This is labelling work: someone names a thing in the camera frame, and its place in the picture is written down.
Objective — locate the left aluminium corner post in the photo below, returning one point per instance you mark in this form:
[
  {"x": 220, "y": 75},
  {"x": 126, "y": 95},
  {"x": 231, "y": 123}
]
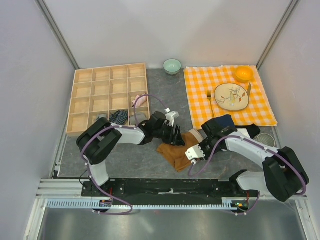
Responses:
[{"x": 57, "y": 32}]

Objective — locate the orange bowl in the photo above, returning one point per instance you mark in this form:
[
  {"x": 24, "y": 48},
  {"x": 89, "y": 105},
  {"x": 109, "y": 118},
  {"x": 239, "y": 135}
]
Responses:
[{"x": 244, "y": 74}]

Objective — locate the light grey rolled cloth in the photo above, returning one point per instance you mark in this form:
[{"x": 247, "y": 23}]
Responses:
[{"x": 99, "y": 116}]

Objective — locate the wooden compartment tray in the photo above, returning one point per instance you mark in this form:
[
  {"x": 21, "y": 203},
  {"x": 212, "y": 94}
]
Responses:
[{"x": 105, "y": 90}]

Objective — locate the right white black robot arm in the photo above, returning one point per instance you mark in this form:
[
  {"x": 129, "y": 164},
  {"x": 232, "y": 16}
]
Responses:
[{"x": 282, "y": 175}]

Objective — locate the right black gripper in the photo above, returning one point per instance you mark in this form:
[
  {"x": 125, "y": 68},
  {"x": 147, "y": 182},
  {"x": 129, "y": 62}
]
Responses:
[{"x": 201, "y": 145}]

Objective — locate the gold knife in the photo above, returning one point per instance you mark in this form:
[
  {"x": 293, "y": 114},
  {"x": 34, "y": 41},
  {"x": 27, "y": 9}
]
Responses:
[{"x": 249, "y": 90}]

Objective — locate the black cloth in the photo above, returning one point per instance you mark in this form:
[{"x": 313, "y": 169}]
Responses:
[{"x": 253, "y": 130}]

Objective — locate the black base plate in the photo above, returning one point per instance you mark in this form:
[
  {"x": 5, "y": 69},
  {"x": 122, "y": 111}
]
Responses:
[{"x": 174, "y": 192}]

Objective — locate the gold fork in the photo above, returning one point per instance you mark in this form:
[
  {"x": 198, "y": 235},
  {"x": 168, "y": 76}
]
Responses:
[{"x": 209, "y": 98}]

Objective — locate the white cloth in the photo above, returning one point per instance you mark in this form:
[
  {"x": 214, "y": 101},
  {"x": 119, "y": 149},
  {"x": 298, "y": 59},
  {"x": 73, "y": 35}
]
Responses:
[{"x": 244, "y": 131}]

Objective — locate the pink rolled cloth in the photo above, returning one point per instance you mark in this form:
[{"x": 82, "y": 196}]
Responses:
[{"x": 139, "y": 100}]

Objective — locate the grey ribbed cup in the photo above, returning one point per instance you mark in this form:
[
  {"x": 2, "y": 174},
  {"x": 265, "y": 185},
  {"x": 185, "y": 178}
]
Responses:
[{"x": 265, "y": 139}]

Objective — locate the striped dark rolled cloth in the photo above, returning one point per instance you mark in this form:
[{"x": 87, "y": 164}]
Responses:
[{"x": 119, "y": 117}]

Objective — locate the grey cable duct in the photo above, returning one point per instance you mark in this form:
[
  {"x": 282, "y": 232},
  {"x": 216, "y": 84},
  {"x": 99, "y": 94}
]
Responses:
[{"x": 100, "y": 205}]

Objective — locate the beige decorated plate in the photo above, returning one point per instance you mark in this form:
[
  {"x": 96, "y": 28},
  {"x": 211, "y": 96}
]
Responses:
[{"x": 231, "y": 97}]

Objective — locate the orange checkered tablecloth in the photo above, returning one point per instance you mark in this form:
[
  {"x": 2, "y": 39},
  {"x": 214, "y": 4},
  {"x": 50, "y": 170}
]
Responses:
[{"x": 200, "y": 79}]

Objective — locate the aluminium frame rail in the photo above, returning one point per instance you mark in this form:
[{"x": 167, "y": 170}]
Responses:
[{"x": 73, "y": 188}]

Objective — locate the right aluminium corner post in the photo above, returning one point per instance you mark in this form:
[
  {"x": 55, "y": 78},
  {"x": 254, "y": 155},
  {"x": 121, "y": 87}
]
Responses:
[{"x": 277, "y": 32}]

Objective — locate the teal ceramic bowl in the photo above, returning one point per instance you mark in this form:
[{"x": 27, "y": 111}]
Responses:
[{"x": 172, "y": 66}]

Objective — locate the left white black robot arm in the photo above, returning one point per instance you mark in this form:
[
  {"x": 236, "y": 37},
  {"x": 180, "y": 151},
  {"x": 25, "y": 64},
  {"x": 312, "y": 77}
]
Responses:
[{"x": 99, "y": 140}]

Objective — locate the navy blue underwear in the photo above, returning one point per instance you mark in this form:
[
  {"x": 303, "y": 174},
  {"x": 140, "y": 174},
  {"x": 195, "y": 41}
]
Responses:
[{"x": 225, "y": 121}]

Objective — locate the brown underwear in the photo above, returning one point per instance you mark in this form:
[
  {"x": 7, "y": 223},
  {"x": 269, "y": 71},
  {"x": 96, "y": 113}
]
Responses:
[{"x": 175, "y": 155}]

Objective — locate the aluminium corner post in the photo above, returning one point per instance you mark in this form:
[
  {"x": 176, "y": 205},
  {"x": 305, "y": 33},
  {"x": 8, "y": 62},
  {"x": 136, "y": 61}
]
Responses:
[
  {"x": 277, "y": 32},
  {"x": 57, "y": 32}
]

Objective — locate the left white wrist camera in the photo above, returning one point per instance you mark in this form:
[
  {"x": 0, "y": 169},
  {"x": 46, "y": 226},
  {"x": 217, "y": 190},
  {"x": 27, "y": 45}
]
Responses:
[{"x": 171, "y": 116}]

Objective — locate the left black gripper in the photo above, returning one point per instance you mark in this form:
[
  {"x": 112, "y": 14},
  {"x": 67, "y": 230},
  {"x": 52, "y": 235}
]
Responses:
[{"x": 176, "y": 140}]

